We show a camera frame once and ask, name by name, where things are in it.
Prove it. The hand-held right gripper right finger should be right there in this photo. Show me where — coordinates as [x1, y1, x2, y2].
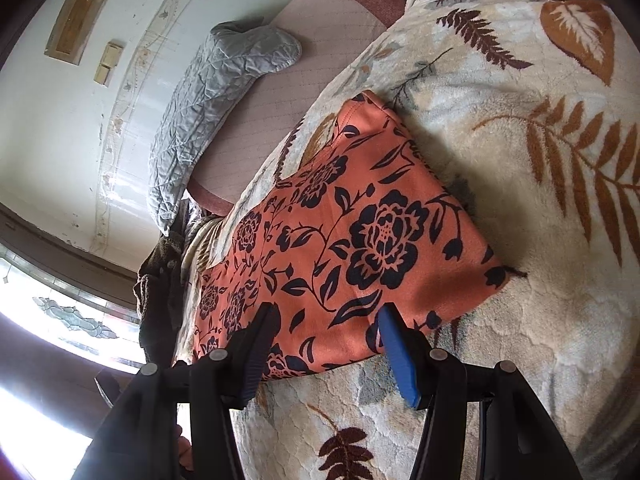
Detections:
[377, 305, 583, 480]

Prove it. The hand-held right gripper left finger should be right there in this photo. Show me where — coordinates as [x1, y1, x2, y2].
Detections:
[75, 301, 282, 480]

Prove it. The orange floral garment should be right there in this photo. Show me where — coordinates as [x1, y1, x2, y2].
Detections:
[192, 90, 513, 381]

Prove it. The dark brown knitted cloth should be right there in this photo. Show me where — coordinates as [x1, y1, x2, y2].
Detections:
[132, 210, 211, 366]

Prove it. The leaf print fleece blanket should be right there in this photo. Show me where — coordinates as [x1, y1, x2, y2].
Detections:
[175, 0, 640, 480]

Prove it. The stained glass window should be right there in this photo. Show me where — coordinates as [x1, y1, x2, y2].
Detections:
[0, 250, 146, 366]

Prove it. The grey quilted pillow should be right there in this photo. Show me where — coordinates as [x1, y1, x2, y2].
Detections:
[148, 19, 303, 236]

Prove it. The beige wall switch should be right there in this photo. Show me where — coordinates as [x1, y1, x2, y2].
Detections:
[94, 41, 127, 86]

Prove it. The framed wall panel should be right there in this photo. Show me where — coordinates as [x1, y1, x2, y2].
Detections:
[44, 0, 112, 66]

